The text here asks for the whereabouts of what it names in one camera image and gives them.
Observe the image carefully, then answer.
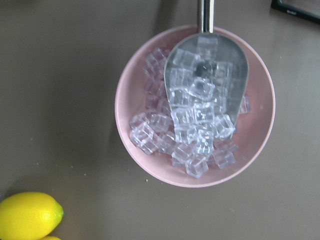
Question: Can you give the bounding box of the pink bowl with ice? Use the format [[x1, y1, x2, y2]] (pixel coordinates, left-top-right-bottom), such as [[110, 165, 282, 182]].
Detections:
[[114, 25, 276, 188]]

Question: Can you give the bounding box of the metal ice scoop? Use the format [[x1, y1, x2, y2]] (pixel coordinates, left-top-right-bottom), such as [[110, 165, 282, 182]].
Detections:
[[164, 0, 249, 124]]

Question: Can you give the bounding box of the yellow lemon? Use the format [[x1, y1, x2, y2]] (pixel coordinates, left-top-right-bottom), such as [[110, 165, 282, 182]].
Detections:
[[39, 235, 61, 240], [0, 191, 65, 240]]

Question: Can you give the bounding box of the wine glass rack tray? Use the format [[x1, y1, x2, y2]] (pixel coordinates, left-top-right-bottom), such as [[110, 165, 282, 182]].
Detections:
[[270, 0, 320, 24]]

